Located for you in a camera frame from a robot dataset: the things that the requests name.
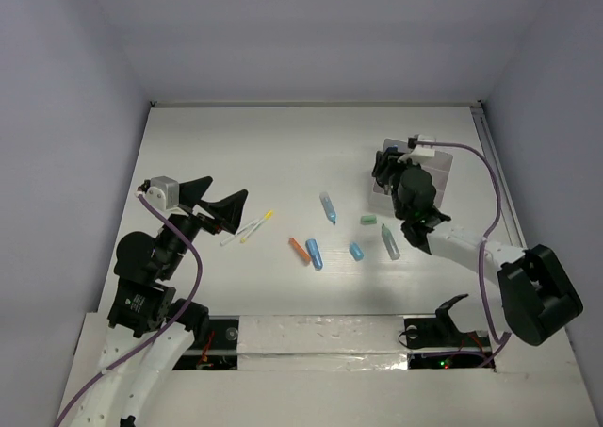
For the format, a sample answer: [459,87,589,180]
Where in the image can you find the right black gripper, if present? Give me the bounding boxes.
[370,147,421,220]

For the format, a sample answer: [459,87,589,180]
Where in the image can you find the white marker yellow cap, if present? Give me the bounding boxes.
[240,210,274,243]

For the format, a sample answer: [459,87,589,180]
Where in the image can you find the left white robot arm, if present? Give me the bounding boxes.
[56,176,248,426]

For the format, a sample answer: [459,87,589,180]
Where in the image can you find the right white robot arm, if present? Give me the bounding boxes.
[371,142,583,346]

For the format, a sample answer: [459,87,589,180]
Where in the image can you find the white divided organizer box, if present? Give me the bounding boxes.
[368,138,453,216]

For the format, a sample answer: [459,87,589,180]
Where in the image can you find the white marker pen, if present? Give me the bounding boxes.
[220,218,260,247]

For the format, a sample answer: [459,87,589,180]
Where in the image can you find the green eraser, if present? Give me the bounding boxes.
[360,215,377,225]

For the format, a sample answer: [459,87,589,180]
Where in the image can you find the blue marker upright tip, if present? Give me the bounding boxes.
[319,192,337,225]

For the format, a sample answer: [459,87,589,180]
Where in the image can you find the grey green tipped marker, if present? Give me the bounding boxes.
[381,223,400,261]

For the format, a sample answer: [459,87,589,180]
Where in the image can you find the short blue eraser cap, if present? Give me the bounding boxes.
[349,242,365,262]

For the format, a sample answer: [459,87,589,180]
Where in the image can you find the orange highlighter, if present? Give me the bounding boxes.
[288,238,312,265]

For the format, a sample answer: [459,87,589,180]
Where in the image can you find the large blue highlighter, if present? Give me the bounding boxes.
[305,238,323,271]

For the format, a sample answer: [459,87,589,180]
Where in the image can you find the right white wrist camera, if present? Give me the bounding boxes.
[404,134,436,164]

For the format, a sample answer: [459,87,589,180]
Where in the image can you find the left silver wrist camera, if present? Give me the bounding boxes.
[137,176,180,212]

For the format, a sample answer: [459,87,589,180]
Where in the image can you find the aluminium side rail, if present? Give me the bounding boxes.
[470,107,526,247]

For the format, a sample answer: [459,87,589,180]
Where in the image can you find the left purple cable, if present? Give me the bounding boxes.
[55,193,204,427]

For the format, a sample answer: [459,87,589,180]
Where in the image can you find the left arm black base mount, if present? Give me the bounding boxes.
[173,316,239,370]

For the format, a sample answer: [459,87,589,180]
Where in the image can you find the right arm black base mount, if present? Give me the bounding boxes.
[398,294,493,370]

